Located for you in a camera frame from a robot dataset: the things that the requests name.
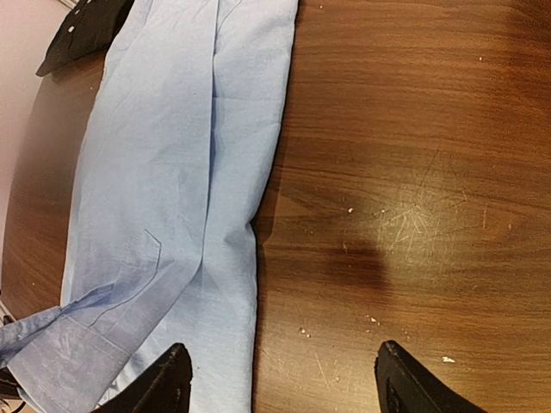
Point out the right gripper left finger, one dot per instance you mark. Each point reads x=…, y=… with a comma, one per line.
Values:
x=163, y=387

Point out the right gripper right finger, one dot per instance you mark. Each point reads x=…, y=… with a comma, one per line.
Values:
x=406, y=385

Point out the light blue long sleeve shirt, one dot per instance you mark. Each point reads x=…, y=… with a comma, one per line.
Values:
x=174, y=162

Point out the folded black shirt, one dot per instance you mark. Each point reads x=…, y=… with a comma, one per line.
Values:
x=89, y=28

